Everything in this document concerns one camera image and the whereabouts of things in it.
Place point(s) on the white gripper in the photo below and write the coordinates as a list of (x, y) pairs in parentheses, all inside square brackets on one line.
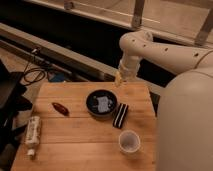
[(127, 70)]

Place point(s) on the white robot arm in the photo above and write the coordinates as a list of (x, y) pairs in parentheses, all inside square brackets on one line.
[(184, 136)]

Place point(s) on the crumpled foil wrapper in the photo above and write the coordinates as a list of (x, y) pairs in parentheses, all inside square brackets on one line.
[(104, 104)]

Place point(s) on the black round bowl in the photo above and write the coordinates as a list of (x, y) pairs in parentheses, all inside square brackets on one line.
[(91, 102)]

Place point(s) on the black white striped block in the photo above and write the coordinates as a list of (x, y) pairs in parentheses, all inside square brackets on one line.
[(120, 115)]

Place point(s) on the dark red chili pepper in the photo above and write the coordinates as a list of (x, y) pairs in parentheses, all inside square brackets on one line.
[(60, 108)]

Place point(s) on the blue box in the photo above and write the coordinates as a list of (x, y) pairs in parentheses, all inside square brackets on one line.
[(57, 78)]

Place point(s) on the white toothpaste tube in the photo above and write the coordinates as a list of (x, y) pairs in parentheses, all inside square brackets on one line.
[(32, 138)]

